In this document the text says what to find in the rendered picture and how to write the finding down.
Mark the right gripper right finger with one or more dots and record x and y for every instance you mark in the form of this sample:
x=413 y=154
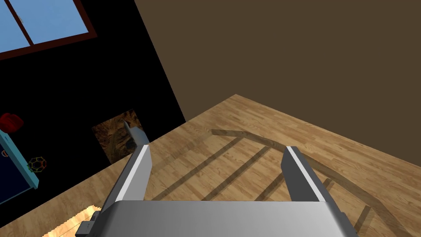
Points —
x=304 y=179

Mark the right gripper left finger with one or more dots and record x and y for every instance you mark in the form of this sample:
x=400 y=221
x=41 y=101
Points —
x=133 y=177

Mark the brown marbled cabinet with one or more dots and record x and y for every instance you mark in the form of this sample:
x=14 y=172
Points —
x=120 y=136

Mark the light blue shelf unit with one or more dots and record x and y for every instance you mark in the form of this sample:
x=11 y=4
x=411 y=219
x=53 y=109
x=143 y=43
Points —
x=14 y=158

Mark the window with brown frame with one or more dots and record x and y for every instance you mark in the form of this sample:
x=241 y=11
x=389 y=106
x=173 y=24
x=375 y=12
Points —
x=39 y=23

